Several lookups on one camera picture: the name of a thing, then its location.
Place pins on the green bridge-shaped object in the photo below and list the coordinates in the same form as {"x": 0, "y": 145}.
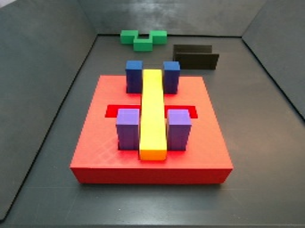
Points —
{"x": 143, "y": 44}

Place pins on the red base board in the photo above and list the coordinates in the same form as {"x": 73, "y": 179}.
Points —
{"x": 100, "y": 163}

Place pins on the black angle fixture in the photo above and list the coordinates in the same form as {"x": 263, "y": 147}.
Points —
{"x": 195, "y": 56}

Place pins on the yellow long bar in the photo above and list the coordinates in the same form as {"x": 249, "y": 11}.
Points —
{"x": 152, "y": 139}

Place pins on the purple block left front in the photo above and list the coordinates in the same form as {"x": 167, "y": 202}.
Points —
{"x": 127, "y": 129}

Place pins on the purple block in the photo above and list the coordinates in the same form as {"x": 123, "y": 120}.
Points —
{"x": 178, "y": 129}
{"x": 127, "y": 129}

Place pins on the purple block right front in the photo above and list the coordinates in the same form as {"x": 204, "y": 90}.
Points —
{"x": 178, "y": 129}

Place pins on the blue block left rear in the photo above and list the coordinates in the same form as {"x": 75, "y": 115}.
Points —
{"x": 133, "y": 68}

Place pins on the blue block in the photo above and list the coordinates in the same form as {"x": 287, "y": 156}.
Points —
{"x": 133, "y": 68}
{"x": 170, "y": 77}

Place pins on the blue block right rear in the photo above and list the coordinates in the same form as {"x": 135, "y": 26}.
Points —
{"x": 170, "y": 77}

